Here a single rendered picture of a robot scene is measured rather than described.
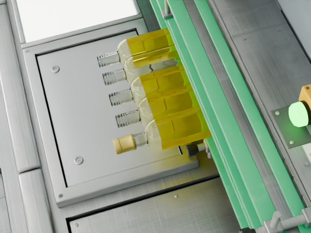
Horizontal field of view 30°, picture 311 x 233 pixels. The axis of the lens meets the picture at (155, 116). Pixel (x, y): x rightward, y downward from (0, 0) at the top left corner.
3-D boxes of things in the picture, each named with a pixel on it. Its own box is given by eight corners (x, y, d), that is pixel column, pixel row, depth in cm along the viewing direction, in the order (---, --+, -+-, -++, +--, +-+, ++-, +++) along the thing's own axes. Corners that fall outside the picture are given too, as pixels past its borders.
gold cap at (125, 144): (136, 151, 125) (116, 156, 124) (132, 136, 126) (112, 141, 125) (136, 147, 122) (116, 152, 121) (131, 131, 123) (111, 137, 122)
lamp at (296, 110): (299, 109, 106) (283, 113, 106) (303, 95, 102) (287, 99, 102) (309, 129, 104) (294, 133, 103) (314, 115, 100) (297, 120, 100)
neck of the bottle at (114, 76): (122, 73, 135) (102, 78, 134) (121, 65, 132) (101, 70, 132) (126, 83, 133) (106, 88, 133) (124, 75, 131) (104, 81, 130)
